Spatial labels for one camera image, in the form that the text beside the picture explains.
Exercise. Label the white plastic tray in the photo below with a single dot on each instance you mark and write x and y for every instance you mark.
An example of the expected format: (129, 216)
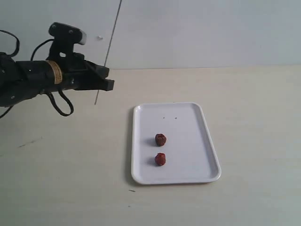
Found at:
(190, 154)

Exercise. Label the thin metal skewer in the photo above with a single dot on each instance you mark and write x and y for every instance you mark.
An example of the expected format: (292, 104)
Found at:
(110, 42)

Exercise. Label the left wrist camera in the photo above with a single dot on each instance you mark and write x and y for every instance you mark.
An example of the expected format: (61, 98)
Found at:
(65, 37)

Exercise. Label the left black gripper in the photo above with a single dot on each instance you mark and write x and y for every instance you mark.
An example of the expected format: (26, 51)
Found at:
(72, 72)

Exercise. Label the dark brown round object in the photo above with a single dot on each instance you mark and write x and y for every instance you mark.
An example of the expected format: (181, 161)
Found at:
(160, 139)

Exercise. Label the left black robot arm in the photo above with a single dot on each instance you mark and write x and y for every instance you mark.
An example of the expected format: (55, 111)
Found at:
(9, 75)

